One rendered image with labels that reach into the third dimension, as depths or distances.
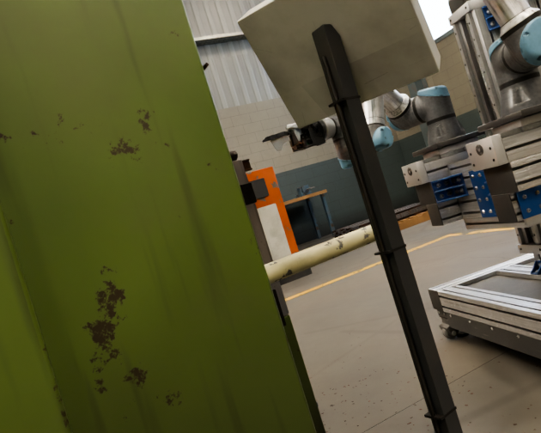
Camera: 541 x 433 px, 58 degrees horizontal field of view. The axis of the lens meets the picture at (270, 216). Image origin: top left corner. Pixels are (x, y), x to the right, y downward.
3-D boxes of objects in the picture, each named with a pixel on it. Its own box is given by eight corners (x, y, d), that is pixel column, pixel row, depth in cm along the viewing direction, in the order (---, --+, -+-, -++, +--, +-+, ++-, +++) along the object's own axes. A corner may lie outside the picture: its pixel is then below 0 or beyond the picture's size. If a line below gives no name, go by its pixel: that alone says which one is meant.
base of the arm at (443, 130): (454, 139, 210) (447, 117, 210) (474, 131, 195) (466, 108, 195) (422, 149, 208) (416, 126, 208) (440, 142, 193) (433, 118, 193)
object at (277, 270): (385, 237, 134) (379, 218, 134) (399, 234, 130) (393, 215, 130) (253, 290, 110) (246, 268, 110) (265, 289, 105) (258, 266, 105)
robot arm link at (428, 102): (446, 113, 193) (436, 81, 193) (417, 125, 203) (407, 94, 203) (460, 112, 201) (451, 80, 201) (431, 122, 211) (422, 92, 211)
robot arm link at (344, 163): (361, 162, 171) (351, 132, 171) (337, 171, 179) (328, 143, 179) (373, 160, 176) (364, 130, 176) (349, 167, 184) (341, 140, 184)
